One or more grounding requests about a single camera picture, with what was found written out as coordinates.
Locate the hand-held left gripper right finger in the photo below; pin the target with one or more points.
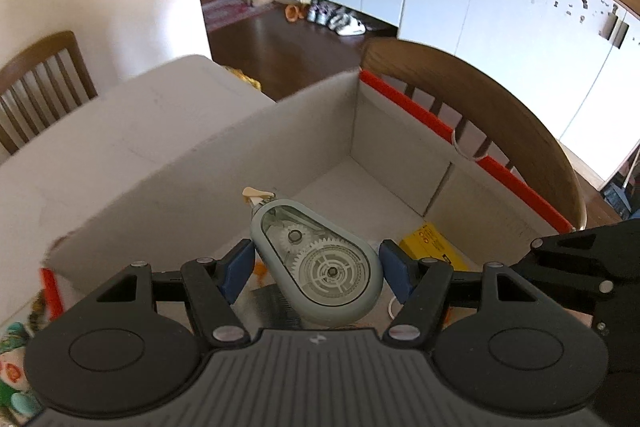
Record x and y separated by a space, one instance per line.
395 272

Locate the grey sneaker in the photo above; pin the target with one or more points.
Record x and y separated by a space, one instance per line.
320 12

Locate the grey correction tape dispenser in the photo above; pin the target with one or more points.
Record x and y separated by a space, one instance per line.
320 269

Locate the green patterned pouch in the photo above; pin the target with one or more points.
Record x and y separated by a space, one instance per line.
14 357

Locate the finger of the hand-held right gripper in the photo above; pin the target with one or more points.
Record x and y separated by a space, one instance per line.
580 267

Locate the orange slippers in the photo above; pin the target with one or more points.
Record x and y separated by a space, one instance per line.
294 11

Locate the yellow cloth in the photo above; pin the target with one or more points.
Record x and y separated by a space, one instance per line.
245 78

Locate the white sneaker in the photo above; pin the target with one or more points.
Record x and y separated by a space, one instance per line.
349 25

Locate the wooden curved-back chair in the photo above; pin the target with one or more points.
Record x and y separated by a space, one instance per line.
510 117

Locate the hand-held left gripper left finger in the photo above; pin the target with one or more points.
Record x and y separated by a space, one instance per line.
236 274

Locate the red cardboard box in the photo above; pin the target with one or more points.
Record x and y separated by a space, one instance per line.
400 147

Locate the wooden slat-back chair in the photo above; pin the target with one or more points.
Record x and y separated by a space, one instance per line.
45 82

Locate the yellow tube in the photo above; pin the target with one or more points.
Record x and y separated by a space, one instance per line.
431 242

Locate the pink patterned rug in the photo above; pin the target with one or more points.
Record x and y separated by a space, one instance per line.
235 11

